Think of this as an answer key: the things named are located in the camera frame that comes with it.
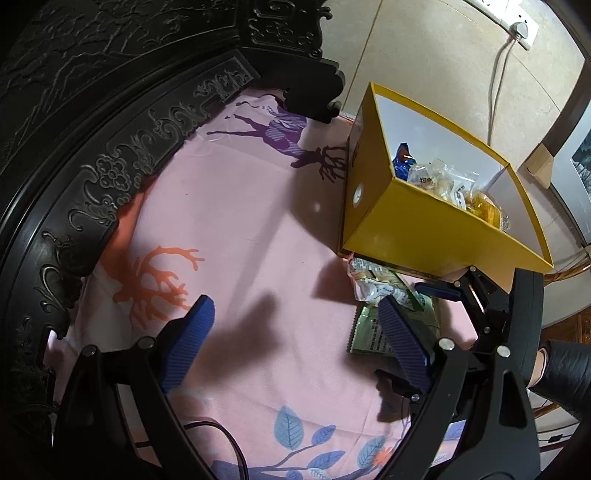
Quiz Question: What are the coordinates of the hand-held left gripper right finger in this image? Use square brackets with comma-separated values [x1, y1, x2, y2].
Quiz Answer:
[377, 294, 541, 480]

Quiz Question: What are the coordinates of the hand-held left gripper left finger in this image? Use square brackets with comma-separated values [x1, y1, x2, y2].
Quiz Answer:
[48, 294, 217, 480]

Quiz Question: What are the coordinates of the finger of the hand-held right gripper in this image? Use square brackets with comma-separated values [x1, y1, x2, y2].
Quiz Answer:
[414, 267, 491, 324]
[374, 368, 423, 404]

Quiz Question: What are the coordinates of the green snack packet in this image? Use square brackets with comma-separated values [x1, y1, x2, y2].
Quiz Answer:
[346, 295, 440, 357]

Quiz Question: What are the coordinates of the clear bread roll packet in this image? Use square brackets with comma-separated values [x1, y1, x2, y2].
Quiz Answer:
[348, 257, 426, 308]

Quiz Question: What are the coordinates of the yellow cardboard box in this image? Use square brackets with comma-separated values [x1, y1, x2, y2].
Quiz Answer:
[337, 82, 554, 285]

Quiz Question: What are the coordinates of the yellow cake packet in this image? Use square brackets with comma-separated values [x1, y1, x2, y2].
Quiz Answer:
[465, 189, 512, 232]

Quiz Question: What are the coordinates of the clear nut packet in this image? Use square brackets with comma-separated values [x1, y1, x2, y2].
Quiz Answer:
[406, 158, 477, 209]

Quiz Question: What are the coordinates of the blue snack packet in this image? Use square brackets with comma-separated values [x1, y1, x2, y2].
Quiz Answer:
[392, 143, 417, 182]

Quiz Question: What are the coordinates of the person's right forearm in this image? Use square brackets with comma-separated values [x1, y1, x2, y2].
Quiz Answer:
[526, 339, 591, 419]

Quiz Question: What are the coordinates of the pink floral blanket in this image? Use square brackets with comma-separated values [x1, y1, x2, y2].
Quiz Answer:
[46, 85, 485, 480]

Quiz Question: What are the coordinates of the cardboard corner protector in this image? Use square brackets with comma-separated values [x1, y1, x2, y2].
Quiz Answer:
[517, 148, 555, 189]

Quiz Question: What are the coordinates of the framed lotus painting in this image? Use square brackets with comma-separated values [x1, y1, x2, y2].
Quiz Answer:
[538, 46, 591, 243]

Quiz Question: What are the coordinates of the dark carved wooden bench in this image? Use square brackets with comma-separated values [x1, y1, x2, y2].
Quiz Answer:
[0, 0, 345, 480]

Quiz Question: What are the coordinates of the black cable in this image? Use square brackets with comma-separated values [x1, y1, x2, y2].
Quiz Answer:
[137, 418, 250, 480]

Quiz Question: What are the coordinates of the white power cable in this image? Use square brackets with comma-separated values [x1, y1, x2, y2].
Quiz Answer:
[486, 37, 519, 145]

